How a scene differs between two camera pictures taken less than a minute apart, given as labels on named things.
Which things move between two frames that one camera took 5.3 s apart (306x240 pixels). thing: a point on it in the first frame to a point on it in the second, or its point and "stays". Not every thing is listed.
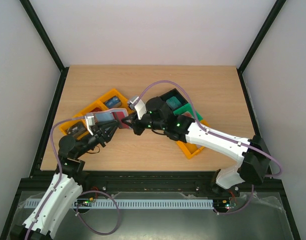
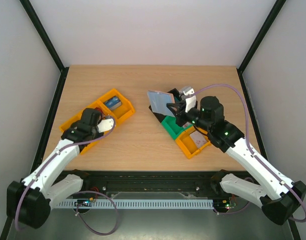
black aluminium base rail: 271,183 stays
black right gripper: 138,124 to 181,110
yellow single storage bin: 190,149 stays
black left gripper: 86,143 to 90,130
